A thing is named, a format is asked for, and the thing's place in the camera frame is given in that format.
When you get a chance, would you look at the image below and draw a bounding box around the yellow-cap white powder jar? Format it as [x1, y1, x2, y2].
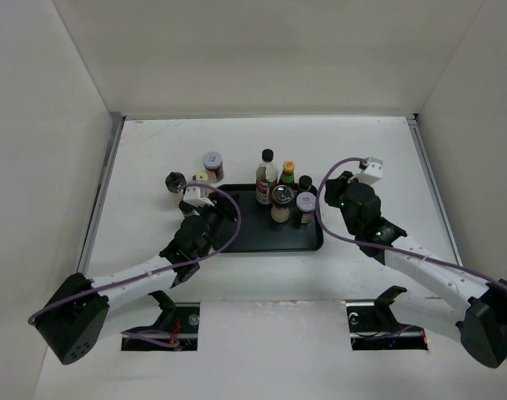
[191, 172, 212, 188]

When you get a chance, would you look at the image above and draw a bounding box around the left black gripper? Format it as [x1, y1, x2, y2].
[192, 192, 238, 258]

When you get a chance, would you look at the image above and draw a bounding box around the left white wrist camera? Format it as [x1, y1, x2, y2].
[183, 186, 214, 208]

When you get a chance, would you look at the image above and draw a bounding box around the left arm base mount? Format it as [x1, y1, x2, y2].
[121, 291, 201, 352]

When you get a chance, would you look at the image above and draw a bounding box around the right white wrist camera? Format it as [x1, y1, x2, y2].
[349, 157, 383, 186]

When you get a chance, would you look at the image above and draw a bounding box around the purple cable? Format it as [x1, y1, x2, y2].
[27, 182, 243, 348]
[314, 157, 507, 339]

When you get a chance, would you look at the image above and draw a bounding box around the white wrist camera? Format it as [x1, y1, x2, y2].
[183, 186, 214, 208]
[349, 157, 383, 186]

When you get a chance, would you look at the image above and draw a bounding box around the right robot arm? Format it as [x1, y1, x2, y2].
[319, 172, 507, 368]

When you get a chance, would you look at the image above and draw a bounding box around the small black-cap spice bottle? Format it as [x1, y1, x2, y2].
[298, 175, 313, 193]

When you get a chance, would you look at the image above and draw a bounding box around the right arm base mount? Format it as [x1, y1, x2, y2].
[346, 286, 428, 351]

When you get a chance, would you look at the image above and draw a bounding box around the red-label lid brown jar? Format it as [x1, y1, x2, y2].
[203, 151, 224, 183]

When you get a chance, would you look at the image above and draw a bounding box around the silver-lid white powder jar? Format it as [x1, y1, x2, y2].
[271, 185, 294, 223]

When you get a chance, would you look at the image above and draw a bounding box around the yellow-cap red sauce bottle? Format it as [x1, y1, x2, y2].
[279, 160, 296, 189]

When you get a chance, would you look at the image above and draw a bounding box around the tall black-cap sauce bottle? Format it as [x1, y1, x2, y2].
[256, 148, 279, 205]

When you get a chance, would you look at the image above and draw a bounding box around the black-cap shaker jar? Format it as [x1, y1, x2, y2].
[164, 172, 187, 203]

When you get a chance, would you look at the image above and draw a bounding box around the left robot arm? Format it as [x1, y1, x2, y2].
[28, 190, 242, 365]

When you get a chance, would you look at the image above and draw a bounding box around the black plastic tray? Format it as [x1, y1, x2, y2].
[219, 183, 324, 253]

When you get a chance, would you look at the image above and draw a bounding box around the red-label lid spice jar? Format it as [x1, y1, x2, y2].
[296, 192, 316, 224]

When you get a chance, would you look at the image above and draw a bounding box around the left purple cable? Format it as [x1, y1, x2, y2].
[27, 182, 243, 348]

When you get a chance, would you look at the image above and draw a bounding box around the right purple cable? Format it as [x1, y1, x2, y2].
[314, 157, 507, 339]

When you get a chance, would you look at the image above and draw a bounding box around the small dark pepper bottle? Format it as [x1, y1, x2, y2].
[178, 201, 198, 219]

